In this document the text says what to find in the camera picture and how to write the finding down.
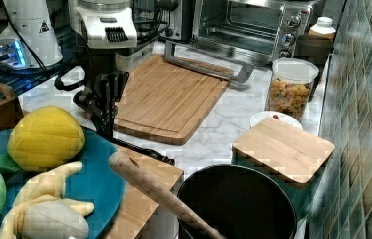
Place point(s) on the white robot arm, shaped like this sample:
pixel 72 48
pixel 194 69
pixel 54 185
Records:
pixel 103 28

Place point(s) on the teal plate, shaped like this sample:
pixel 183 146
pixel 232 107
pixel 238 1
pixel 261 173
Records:
pixel 95 183

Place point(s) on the plush banana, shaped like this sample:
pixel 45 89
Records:
pixel 41 211

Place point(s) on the white bowl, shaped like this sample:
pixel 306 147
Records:
pixel 258 117

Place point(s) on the toaster oven with open door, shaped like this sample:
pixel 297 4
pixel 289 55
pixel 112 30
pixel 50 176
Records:
pixel 250 33

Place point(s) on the black pan with wooden handle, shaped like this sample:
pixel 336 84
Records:
pixel 219 201

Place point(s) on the clear jar of pasta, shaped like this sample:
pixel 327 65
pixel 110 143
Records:
pixel 290 86

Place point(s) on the teal canister with bamboo lid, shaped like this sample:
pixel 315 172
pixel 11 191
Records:
pixel 291 157

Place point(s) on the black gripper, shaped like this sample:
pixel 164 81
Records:
pixel 98 100

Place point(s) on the black coffee machine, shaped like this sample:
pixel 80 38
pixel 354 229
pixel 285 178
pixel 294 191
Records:
pixel 164 19

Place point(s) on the white capped bottle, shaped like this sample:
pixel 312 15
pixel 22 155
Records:
pixel 323 27

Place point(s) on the bamboo cutting board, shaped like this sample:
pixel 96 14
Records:
pixel 166 103

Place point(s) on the yellow plush corn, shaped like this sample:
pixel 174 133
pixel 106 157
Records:
pixel 45 138

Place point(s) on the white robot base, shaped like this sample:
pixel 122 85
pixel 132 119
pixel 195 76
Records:
pixel 29 40

